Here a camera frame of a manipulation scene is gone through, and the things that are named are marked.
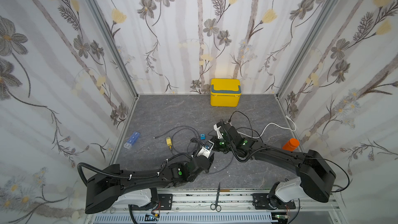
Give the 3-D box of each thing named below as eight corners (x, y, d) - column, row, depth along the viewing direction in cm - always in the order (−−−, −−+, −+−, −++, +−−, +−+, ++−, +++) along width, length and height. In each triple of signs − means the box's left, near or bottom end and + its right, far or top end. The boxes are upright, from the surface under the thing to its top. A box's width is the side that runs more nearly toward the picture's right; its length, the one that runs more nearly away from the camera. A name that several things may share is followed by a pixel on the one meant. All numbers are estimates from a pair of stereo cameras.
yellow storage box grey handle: (210, 108, 115) (212, 93, 103) (210, 91, 126) (211, 77, 115) (238, 108, 115) (243, 93, 104) (235, 91, 127) (239, 77, 115)
